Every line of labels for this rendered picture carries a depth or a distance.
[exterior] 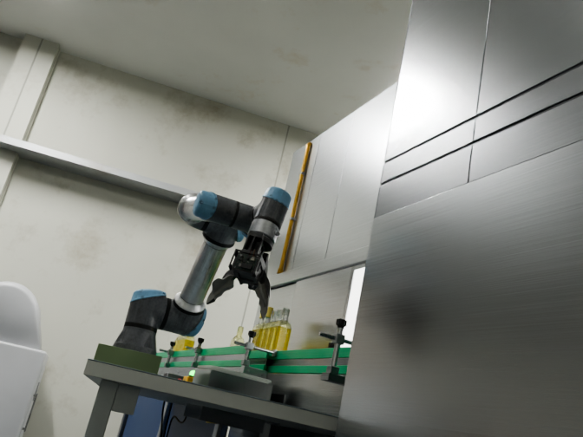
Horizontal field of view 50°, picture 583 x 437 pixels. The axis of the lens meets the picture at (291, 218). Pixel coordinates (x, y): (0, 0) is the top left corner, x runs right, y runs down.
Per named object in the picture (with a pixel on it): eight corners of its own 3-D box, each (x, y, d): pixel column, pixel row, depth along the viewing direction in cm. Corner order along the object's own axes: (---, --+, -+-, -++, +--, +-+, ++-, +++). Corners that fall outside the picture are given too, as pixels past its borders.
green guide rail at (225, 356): (247, 367, 227) (252, 345, 229) (245, 366, 226) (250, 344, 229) (139, 367, 380) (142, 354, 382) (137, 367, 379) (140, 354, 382)
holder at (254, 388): (282, 413, 205) (287, 388, 207) (205, 394, 195) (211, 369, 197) (261, 409, 220) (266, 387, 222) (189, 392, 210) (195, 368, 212)
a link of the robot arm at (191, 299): (156, 316, 230) (210, 190, 211) (194, 326, 235) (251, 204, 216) (155, 336, 220) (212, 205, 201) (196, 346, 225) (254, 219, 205)
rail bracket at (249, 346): (272, 372, 226) (280, 338, 230) (231, 361, 220) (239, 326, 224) (270, 372, 229) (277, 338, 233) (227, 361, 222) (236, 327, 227)
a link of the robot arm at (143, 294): (121, 324, 222) (131, 288, 227) (157, 333, 226) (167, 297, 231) (127, 320, 212) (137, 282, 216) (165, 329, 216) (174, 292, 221)
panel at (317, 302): (416, 356, 186) (431, 250, 197) (409, 354, 185) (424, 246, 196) (286, 360, 264) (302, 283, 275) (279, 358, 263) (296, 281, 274)
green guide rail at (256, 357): (265, 371, 229) (270, 350, 232) (263, 371, 229) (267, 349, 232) (150, 369, 382) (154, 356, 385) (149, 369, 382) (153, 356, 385)
